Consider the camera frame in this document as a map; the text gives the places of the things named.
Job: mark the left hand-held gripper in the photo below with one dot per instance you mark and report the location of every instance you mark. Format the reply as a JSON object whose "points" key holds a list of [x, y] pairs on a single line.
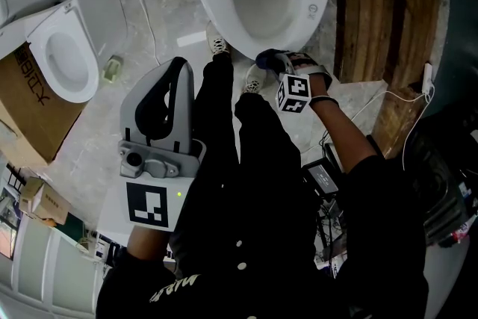
{"points": [[145, 201]]}

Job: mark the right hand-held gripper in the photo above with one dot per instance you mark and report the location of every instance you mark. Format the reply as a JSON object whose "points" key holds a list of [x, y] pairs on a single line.
{"points": [[295, 93]]}

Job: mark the blue wiping cloth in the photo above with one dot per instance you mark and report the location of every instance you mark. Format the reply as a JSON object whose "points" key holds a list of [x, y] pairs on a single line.
{"points": [[269, 59]]}

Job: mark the person's right forearm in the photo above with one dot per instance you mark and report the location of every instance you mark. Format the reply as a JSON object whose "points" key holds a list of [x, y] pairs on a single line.
{"points": [[340, 130]]}

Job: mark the person's left forearm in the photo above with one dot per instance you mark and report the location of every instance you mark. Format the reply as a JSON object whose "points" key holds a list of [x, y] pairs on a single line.
{"points": [[149, 243]]}

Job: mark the white toilet with tank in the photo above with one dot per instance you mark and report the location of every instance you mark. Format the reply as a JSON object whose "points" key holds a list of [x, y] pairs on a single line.
{"points": [[74, 11]]}

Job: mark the person's right hand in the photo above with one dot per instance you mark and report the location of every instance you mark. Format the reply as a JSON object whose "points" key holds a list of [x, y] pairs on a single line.
{"points": [[321, 89]]}

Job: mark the white sneaker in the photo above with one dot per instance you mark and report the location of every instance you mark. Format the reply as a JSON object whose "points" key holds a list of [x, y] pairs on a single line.
{"points": [[217, 39], [255, 80]]}

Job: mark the black wristband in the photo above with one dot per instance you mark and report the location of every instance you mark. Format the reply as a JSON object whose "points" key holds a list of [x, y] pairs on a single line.
{"points": [[324, 99]]}

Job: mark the pale green small container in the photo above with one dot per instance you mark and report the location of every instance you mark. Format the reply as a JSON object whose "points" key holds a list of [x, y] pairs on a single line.
{"points": [[113, 69]]}

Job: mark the person's black trousers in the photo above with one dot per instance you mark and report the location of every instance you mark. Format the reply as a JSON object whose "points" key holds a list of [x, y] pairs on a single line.
{"points": [[257, 145]]}

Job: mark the white cabinet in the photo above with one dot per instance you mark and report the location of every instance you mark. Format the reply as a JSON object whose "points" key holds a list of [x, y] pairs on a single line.
{"points": [[112, 216]]}

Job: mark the dark wooden slat board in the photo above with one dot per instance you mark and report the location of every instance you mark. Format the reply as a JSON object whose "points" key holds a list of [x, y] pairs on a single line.
{"points": [[384, 3]]}

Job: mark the small black display device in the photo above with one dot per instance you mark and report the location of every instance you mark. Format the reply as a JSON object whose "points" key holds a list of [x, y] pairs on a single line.
{"points": [[321, 177]]}

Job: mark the large cardboard box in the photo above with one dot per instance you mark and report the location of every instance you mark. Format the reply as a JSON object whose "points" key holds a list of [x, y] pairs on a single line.
{"points": [[37, 116]]}

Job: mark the small cardboard box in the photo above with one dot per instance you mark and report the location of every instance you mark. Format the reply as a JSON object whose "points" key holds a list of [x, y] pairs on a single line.
{"points": [[45, 201]]}

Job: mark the white power strip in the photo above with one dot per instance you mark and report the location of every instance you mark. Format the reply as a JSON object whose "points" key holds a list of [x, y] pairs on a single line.
{"points": [[427, 78]]}

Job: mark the black ribbed suitcase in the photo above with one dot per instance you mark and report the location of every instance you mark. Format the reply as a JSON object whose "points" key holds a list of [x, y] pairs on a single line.
{"points": [[437, 179]]}

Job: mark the white framed glass partition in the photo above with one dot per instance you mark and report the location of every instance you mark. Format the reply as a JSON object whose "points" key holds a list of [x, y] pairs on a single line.
{"points": [[37, 272]]}

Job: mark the person's black button shirt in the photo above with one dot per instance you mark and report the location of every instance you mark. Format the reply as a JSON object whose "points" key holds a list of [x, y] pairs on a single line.
{"points": [[298, 272]]}

